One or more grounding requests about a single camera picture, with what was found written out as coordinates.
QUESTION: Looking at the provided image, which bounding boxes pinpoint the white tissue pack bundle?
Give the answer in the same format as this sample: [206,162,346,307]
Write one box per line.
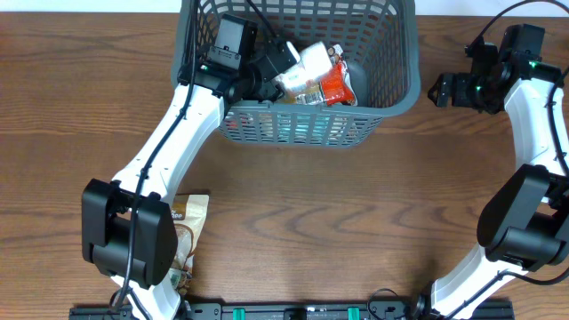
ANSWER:
[272,42,333,96]

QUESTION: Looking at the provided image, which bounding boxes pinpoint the orange brown cracker package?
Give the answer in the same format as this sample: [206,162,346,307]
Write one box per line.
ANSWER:
[278,44,357,107]

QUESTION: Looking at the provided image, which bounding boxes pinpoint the cream pouch with label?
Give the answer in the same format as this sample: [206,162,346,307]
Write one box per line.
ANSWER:
[168,195,210,297]

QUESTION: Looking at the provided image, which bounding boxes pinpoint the teal small snack packet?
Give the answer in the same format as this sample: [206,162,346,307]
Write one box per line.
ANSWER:
[275,113,331,145]

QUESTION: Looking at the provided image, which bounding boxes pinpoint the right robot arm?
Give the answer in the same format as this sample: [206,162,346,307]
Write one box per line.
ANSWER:
[410,24,568,319]

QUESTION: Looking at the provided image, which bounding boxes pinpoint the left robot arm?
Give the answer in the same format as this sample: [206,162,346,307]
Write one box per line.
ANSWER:
[81,14,301,319]

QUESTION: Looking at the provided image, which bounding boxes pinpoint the grey plastic slotted basket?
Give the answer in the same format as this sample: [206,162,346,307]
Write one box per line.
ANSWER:
[197,0,421,148]

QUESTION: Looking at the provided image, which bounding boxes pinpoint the left black cable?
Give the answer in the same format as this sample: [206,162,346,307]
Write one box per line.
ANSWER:
[108,0,201,320]

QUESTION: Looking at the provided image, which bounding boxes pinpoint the black cable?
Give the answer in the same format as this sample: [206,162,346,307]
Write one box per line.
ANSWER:
[108,0,201,320]
[464,0,569,59]

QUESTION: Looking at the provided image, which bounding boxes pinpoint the right black cable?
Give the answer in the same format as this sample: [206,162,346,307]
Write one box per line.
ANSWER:
[464,0,569,59]

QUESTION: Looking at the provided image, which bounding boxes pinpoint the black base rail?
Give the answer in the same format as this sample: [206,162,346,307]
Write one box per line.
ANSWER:
[68,300,516,320]

